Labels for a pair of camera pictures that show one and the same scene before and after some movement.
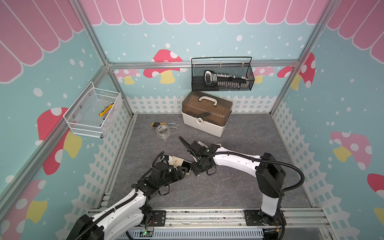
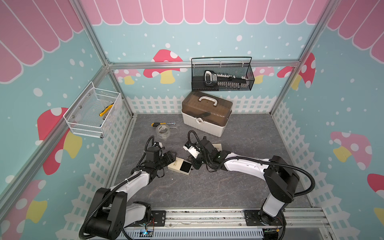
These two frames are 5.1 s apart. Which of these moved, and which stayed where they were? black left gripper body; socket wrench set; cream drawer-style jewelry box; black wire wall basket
Moved: black left gripper body
Stayed: socket wrench set; cream drawer-style jewelry box; black wire wall basket
